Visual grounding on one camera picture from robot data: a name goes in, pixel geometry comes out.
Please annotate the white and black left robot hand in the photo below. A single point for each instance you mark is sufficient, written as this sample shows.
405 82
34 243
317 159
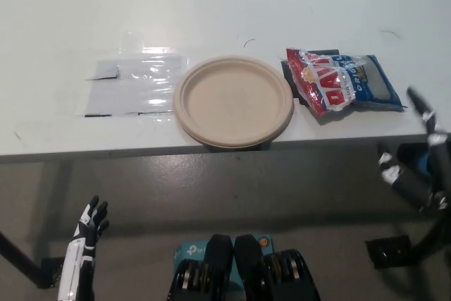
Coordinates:
88 223

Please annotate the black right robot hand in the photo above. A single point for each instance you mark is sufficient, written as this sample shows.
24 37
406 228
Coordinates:
408 184

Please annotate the red blue sunflower seed bag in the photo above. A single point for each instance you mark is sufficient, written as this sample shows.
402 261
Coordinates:
334 84

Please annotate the black floor foot plate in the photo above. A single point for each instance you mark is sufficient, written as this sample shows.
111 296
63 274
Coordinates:
389 251
49 273

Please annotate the black mat under bag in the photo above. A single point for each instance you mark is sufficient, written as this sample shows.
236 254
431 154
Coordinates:
289 75

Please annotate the beige paper plate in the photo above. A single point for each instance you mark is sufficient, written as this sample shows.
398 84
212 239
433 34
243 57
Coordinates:
232 102

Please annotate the black table leg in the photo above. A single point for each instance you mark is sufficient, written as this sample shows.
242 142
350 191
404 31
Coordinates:
435 234
17 258

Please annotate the teal router box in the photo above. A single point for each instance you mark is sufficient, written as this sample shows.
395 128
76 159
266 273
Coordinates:
188 250

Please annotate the grey taped plastic sheet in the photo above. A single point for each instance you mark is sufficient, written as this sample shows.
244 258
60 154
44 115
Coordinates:
134 86

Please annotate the thin black curved strand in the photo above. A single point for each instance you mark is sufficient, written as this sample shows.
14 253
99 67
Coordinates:
389 31
248 41

